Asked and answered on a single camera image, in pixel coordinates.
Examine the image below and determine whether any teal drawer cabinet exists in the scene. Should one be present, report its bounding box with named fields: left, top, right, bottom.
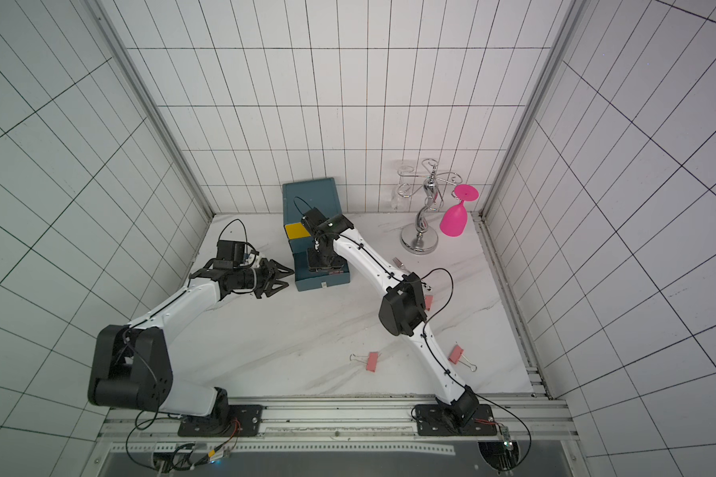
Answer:
left=281, top=177, right=347, bottom=292

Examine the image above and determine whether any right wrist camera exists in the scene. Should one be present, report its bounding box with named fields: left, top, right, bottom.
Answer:
left=300, top=208, right=327, bottom=237

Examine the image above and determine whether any chrome glass rack stand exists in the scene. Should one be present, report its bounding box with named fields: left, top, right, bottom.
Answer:
left=400, top=158, right=463, bottom=256

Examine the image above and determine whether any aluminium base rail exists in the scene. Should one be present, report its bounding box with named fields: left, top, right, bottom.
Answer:
left=97, top=395, right=580, bottom=458

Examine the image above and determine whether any yellow top drawer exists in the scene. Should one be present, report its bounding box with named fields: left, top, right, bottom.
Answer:
left=284, top=223, right=310, bottom=240

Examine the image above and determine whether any pink plastic wine glass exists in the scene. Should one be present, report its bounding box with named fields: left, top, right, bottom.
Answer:
left=440, top=184, right=479, bottom=238

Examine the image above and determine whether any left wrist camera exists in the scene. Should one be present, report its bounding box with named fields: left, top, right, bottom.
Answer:
left=216, top=240, right=259, bottom=268

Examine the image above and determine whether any clear wine glass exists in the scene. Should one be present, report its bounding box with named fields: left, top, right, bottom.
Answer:
left=391, top=161, right=418, bottom=212

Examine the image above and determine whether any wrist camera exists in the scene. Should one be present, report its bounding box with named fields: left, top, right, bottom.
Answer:
left=216, top=240, right=259, bottom=268
left=300, top=208, right=327, bottom=237

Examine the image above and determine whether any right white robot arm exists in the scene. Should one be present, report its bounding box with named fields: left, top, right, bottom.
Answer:
left=302, top=208, right=479, bottom=434

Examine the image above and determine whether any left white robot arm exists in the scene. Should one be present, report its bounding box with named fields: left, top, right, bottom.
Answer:
left=88, top=258, right=294, bottom=436

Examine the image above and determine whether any teal bottom drawer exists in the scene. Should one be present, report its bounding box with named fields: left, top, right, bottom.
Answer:
left=294, top=252, right=350, bottom=292

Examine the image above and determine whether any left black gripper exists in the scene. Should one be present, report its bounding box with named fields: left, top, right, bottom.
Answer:
left=233, top=257, right=296, bottom=299

